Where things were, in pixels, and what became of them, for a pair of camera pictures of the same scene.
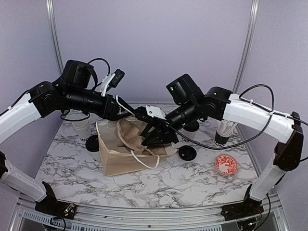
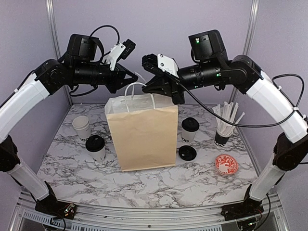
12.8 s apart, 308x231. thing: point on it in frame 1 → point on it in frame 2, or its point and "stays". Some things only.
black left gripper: (112, 114) → (116, 82)
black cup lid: (92, 143) stays
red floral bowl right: (226, 164) stays
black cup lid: (187, 153) stays
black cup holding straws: (220, 140) stays
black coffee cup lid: (192, 126) stays
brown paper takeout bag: (115, 160) → (145, 129)
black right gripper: (166, 134) → (160, 84)
